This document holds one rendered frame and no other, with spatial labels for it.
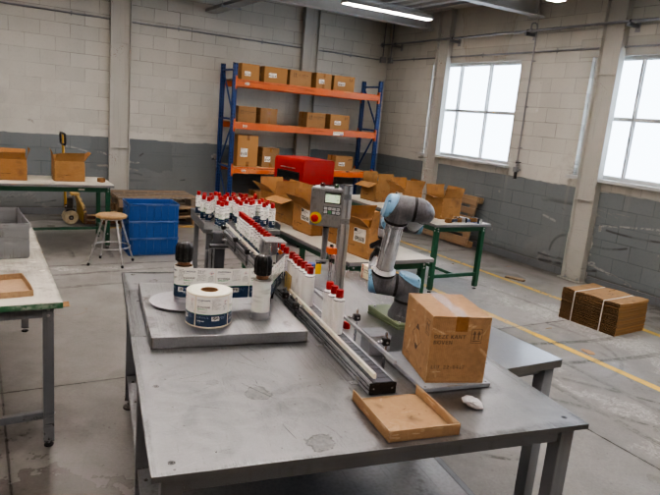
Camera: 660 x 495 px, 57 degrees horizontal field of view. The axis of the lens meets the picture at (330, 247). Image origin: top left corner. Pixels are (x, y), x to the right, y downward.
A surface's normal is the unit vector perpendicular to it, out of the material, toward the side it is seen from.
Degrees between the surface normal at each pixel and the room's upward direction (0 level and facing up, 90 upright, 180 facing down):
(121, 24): 90
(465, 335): 90
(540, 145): 90
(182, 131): 90
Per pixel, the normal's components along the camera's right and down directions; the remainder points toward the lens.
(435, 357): 0.18, 0.22
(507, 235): -0.87, 0.03
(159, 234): 0.50, 0.22
